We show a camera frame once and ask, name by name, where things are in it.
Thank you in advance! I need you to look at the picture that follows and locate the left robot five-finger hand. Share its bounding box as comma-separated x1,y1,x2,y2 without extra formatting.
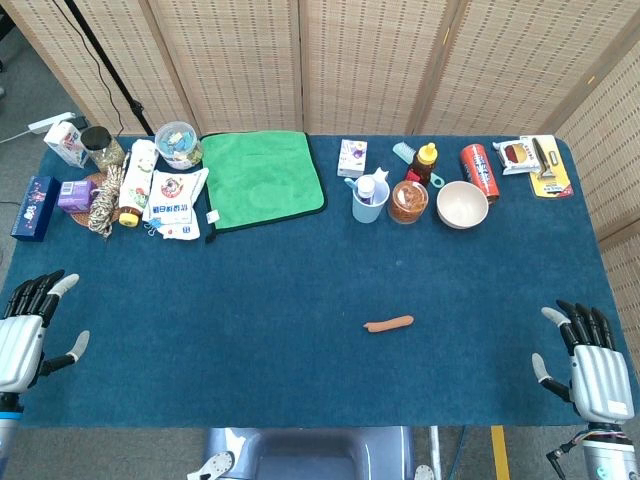
0,269,91,396

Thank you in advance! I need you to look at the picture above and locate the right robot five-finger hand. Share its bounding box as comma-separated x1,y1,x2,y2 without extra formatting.
530,298,635,426

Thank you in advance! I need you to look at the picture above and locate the orange stretchy sausage toy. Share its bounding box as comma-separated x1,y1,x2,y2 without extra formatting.
363,314,415,334

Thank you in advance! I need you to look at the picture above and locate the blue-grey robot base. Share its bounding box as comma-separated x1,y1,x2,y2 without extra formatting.
187,425,436,480

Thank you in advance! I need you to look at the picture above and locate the dark blue long box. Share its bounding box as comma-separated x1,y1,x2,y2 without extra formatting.
10,174,62,244

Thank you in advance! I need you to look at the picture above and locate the brown woven coaster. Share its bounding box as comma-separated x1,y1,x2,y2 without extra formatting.
69,172,121,229

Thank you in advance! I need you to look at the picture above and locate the small purple box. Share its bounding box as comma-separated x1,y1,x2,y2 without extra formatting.
57,179,99,214

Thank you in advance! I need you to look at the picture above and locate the white bottle with yellow cap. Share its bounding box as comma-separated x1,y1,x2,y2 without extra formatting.
118,138,160,229

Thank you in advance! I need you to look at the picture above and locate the peeler on yellow card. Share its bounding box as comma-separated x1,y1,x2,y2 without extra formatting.
519,134,574,200

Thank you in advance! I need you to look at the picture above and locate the white milk carton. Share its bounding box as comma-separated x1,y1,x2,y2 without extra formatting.
43,121,91,169

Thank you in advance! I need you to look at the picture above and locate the white printed plastic bag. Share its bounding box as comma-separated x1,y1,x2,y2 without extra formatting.
142,167,210,241

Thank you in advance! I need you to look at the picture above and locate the glass jar with black lid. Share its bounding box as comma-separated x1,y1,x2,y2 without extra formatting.
79,125,126,174

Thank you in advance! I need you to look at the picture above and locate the beige bowl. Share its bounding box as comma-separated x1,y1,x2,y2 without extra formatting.
436,180,490,230

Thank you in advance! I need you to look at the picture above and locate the white power strip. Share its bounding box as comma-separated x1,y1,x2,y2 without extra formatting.
28,112,76,135

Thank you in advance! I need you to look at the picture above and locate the white wrapped snack package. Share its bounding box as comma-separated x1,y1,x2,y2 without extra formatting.
492,139,544,176

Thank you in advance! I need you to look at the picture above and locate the clear tub of colourful clips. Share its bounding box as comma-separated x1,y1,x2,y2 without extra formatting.
154,121,205,170

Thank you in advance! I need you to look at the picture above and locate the clear jar of rubber bands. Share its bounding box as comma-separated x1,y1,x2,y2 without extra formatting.
387,179,430,225

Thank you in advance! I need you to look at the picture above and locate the blue fuzzy table cover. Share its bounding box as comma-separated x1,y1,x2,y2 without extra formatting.
10,133,621,429

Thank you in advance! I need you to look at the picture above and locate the honey bottle with yellow cap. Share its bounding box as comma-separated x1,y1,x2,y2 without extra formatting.
405,142,439,187

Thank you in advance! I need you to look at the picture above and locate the light blue plastic cup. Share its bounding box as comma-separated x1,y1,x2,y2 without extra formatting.
351,174,391,225

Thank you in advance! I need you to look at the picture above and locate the black tripod stand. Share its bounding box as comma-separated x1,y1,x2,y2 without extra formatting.
64,0,156,136

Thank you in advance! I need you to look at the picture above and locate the green microfiber cloth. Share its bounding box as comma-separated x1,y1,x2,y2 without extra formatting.
200,130,327,245

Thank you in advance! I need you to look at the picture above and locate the small white printed box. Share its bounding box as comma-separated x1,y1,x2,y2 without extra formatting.
337,139,369,179

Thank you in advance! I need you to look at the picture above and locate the braided rope bundle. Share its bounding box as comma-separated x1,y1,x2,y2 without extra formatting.
88,152,132,239

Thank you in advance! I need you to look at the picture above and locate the black cable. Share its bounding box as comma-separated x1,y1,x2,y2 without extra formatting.
53,0,126,134

